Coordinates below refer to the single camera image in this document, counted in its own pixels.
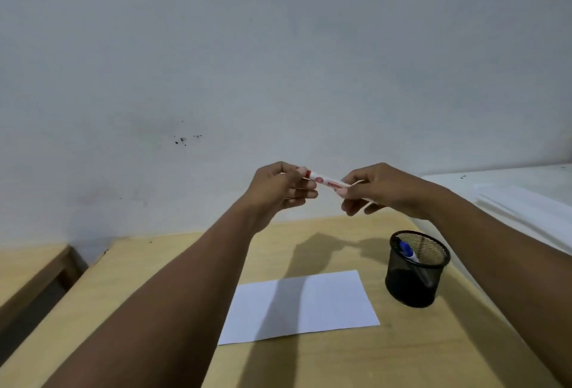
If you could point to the person's right forearm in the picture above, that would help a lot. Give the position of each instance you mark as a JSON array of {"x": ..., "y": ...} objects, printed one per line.
[{"x": 509, "y": 262}]

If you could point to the wooden side desk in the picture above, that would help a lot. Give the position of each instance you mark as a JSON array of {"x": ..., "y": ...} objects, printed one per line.
[{"x": 31, "y": 280}]

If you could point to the black mesh pen holder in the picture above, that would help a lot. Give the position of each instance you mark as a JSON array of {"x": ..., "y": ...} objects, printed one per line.
[{"x": 415, "y": 280}]

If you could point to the person's left middle finger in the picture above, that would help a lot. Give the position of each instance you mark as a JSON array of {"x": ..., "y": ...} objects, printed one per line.
[{"x": 304, "y": 194}]

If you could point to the person's right hand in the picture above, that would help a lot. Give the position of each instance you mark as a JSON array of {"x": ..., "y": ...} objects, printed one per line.
[{"x": 391, "y": 189}]

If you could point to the blue and white pen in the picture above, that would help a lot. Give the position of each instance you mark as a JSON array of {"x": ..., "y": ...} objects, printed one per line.
[{"x": 409, "y": 253}]

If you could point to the white paper sheet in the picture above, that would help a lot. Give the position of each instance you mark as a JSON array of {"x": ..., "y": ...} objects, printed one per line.
[{"x": 299, "y": 307}]

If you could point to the white and red marker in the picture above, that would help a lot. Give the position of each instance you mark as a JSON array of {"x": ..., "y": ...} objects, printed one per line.
[{"x": 327, "y": 181}]

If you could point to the person's left thumb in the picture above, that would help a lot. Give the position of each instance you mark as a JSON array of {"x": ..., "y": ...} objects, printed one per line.
[{"x": 290, "y": 167}]

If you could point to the person's left hand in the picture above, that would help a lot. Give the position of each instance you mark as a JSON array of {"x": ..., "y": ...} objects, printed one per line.
[{"x": 267, "y": 189}]

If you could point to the person's right thumb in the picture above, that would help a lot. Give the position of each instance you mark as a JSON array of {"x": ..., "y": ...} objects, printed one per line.
[{"x": 347, "y": 191}]

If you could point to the person's left forearm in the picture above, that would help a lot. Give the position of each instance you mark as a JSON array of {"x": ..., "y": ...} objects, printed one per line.
[{"x": 178, "y": 294}]

